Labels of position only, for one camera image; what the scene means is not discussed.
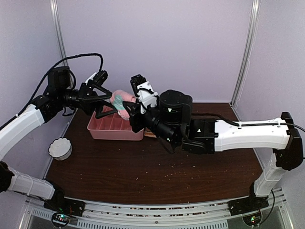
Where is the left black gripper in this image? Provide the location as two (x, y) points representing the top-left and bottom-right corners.
(58, 79), (118, 118)

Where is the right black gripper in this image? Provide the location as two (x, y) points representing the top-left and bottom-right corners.
(122, 99), (178, 146)

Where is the pink sock with teal patches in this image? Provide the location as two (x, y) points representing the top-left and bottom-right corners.
(110, 90), (136, 120)

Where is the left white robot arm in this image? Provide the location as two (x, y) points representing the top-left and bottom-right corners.
(0, 66), (117, 212)

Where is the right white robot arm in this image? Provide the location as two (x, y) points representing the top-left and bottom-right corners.
(123, 89), (304, 211)

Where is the pink divided organizer tray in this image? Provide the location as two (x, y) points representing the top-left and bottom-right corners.
(87, 112), (144, 141)

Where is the beige striped ribbed sock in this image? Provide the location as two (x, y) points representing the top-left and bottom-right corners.
(144, 128), (157, 138)

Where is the white fluted bowl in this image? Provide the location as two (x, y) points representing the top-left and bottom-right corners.
(48, 138), (72, 161)

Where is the left round control board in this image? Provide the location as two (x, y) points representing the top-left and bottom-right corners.
(51, 212), (71, 228)

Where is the round control board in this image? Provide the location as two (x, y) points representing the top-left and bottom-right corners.
(243, 212), (263, 227)
(51, 212), (71, 228)

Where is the right round control board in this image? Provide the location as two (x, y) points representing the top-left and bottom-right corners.
(243, 212), (263, 227)

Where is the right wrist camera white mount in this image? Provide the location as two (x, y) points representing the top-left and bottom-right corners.
(130, 74), (158, 115)

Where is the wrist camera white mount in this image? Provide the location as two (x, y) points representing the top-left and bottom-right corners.
(130, 74), (158, 115)
(85, 70), (108, 87)

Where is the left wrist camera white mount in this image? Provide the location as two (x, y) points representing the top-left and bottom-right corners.
(85, 70), (108, 87)

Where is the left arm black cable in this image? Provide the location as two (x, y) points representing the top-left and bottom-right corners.
(0, 52), (104, 131)

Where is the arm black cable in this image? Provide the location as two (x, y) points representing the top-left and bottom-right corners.
(190, 112), (305, 134)
(0, 52), (104, 131)

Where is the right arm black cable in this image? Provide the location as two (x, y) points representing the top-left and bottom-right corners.
(190, 112), (305, 134)

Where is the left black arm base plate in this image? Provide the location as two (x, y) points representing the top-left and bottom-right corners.
(43, 198), (85, 217)

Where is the right aluminium frame post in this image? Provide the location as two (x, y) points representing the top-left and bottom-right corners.
(230, 0), (261, 108)

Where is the aluminium frame post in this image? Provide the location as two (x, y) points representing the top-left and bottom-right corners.
(230, 0), (261, 108)
(50, 0), (66, 59)

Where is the left aluminium frame post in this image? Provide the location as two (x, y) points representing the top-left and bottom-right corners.
(50, 0), (66, 59)

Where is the aluminium front rail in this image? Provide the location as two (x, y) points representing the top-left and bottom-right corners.
(17, 188), (294, 229)

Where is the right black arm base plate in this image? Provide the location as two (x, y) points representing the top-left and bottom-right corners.
(227, 196), (269, 216)

